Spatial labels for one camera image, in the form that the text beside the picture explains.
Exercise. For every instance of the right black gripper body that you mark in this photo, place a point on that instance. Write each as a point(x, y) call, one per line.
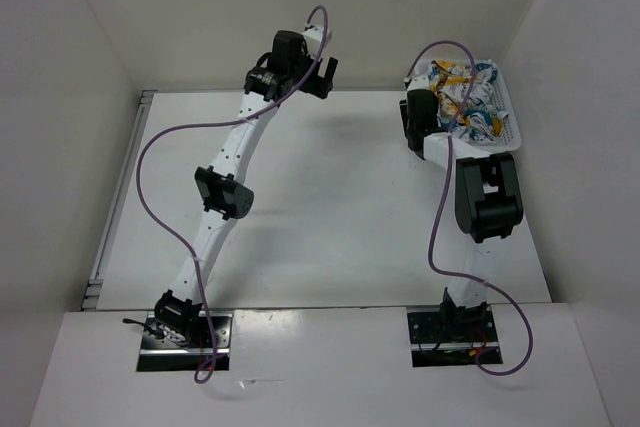
point(407, 120)

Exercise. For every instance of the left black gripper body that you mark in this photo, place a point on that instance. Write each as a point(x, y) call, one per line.
point(318, 86)

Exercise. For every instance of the colourful printed shorts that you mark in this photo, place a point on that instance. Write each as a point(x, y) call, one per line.
point(479, 120)

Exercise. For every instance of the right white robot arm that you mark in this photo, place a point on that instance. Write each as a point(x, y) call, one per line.
point(487, 207)

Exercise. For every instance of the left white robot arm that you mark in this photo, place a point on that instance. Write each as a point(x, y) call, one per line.
point(225, 200)

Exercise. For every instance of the white plastic basket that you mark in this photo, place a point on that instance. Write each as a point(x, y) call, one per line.
point(510, 137)

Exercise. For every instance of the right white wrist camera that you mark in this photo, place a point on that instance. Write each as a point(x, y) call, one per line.
point(419, 82)

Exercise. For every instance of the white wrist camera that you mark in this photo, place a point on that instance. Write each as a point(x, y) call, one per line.
point(317, 38)
point(419, 82)

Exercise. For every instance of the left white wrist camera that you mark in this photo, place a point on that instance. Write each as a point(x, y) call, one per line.
point(317, 38)

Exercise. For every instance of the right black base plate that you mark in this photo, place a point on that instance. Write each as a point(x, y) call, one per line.
point(432, 346)

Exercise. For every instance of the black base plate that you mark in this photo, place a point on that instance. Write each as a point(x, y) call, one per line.
point(161, 351)
point(432, 346)

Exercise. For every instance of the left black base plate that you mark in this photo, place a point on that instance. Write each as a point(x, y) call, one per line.
point(161, 351)

